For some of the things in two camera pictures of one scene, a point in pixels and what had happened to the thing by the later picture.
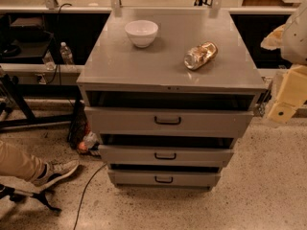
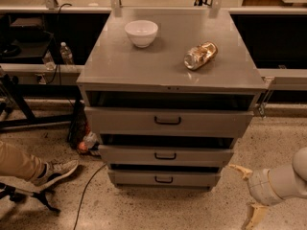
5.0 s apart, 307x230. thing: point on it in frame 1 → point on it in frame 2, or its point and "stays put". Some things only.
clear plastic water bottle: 66,54 stays put
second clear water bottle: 49,61 stays put
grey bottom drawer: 165,178 stays put
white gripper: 295,38 → 258,186
